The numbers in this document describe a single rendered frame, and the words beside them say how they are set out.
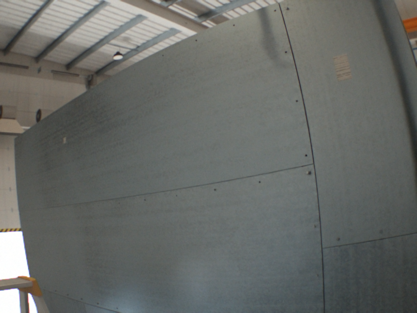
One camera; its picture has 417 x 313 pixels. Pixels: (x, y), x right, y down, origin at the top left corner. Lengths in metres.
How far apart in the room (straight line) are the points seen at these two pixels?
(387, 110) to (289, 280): 0.60
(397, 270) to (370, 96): 0.51
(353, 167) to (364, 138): 0.09
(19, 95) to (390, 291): 11.78
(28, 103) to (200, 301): 11.18
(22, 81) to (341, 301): 11.86
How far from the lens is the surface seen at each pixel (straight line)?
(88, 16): 10.43
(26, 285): 1.58
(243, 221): 1.25
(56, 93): 12.90
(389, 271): 1.09
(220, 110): 1.30
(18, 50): 12.61
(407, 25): 9.76
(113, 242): 1.73
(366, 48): 1.12
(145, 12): 9.45
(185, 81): 1.42
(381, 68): 1.10
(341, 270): 1.13
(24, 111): 12.10
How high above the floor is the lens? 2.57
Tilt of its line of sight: 8 degrees up
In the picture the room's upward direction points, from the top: 7 degrees counter-clockwise
